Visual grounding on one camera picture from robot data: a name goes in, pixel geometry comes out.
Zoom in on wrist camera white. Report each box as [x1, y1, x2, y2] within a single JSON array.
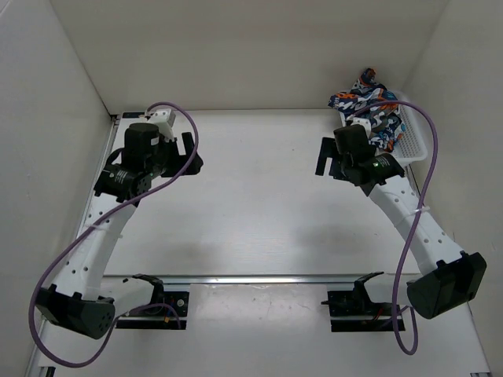
[[345, 117, 372, 134], [147, 108, 176, 134]]

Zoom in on white plastic basket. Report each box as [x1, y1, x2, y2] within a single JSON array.
[[340, 90, 428, 167]]

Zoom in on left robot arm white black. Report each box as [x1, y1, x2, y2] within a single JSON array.
[[29, 120, 204, 339]]

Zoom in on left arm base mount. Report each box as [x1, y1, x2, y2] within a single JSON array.
[[101, 274, 189, 330]]

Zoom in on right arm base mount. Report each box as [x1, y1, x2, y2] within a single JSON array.
[[321, 272, 395, 333]]

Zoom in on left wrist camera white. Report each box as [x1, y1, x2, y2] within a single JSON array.
[[147, 108, 176, 134]]

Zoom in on black label tag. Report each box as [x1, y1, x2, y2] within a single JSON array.
[[121, 112, 145, 119]]

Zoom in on colourful patterned shorts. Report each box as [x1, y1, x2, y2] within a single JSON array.
[[328, 68, 406, 152]]

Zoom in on aluminium rail front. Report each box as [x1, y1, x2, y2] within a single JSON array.
[[102, 274, 413, 286]]

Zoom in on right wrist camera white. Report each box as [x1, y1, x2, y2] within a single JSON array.
[[345, 117, 372, 134]]

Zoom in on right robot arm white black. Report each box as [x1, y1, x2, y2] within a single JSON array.
[[315, 125, 486, 319]]

